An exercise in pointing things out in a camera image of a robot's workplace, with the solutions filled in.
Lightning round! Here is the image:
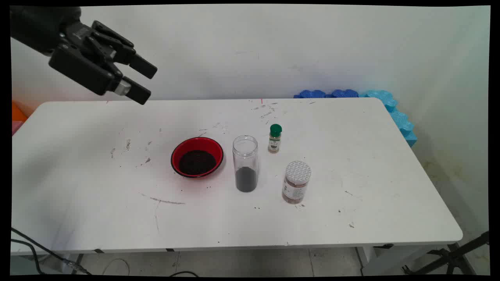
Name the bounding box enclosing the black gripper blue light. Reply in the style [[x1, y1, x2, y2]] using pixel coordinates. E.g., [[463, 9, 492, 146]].
[[10, 6, 158, 105]]

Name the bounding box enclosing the red and black bowl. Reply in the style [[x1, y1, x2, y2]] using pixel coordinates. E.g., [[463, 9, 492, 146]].
[[170, 137, 224, 179]]

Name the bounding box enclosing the tall clear plastic jar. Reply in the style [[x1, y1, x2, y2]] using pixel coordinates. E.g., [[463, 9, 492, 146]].
[[232, 135, 259, 192]]

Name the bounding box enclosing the foil-sealed jar of brown nuts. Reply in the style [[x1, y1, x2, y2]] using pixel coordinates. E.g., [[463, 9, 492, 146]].
[[282, 160, 312, 204]]

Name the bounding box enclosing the white table leg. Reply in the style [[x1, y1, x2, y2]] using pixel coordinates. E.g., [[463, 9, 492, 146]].
[[11, 254, 84, 276]]

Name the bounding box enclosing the thin grey floor wire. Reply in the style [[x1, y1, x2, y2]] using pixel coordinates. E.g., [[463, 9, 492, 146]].
[[102, 258, 130, 276]]

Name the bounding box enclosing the light blue foam mat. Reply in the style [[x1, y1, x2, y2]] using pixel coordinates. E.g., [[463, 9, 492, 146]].
[[359, 90, 418, 148]]

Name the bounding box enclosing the green-capped spice bottle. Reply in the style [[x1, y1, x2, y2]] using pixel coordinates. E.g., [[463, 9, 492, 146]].
[[268, 124, 283, 154]]

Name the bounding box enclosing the black tripod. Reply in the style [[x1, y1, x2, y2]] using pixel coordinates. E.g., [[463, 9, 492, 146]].
[[402, 231, 490, 276]]

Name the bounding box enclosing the black hanging cable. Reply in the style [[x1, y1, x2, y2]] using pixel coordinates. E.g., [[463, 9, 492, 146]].
[[11, 228, 92, 276], [11, 239, 39, 276]]

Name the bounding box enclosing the black seeds heap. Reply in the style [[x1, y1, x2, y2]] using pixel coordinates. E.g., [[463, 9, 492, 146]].
[[179, 150, 216, 175], [236, 167, 258, 192]]

